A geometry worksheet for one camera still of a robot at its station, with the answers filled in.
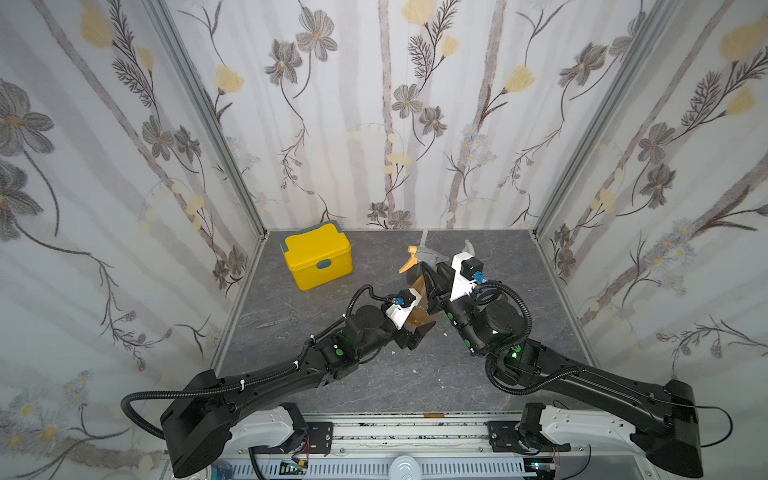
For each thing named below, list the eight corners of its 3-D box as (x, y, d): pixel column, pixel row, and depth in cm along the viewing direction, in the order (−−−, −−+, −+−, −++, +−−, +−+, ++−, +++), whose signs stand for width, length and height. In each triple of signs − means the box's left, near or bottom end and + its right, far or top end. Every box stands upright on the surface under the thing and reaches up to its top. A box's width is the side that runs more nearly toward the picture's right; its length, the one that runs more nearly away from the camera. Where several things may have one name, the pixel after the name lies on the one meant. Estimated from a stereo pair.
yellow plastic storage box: (300, 297, 102) (289, 272, 91) (289, 261, 112) (278, 234, 101) (358, 276, 108) (354, 250, 97) (342, 244, 118) (337, 217, 107)
